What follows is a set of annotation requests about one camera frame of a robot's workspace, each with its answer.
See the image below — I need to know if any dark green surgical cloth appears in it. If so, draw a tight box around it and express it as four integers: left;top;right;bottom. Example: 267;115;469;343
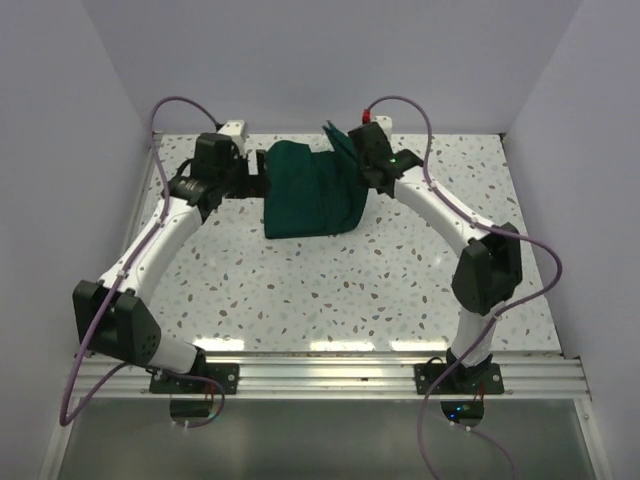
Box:
263;122;368;239

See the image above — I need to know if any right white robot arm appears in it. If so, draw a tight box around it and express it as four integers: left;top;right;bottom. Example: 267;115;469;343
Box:
348;122;522;395

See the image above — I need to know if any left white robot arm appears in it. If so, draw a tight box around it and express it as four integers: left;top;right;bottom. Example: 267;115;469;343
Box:
72;120;266;393

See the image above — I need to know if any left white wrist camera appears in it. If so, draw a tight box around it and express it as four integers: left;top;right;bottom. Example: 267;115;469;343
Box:
218;120;247;156

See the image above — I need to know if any aluminium mounting rail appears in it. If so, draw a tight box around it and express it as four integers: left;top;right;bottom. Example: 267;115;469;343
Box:
64;352;591;401

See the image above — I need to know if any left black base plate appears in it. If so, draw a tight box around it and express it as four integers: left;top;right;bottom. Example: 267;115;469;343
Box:
149;363;240;395

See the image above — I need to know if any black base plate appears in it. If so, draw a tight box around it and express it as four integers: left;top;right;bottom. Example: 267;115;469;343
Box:
413;360;505;395
149;363;240;395

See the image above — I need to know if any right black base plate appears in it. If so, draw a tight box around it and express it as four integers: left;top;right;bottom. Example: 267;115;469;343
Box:
413;360;505;395

